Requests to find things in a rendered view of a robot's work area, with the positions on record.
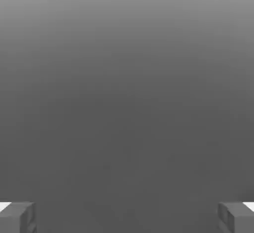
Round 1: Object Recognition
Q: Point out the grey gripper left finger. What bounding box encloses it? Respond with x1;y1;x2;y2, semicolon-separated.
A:
0;201;38;233

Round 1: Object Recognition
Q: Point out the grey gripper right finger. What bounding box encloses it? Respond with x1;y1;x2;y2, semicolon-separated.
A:
217;201;254;233

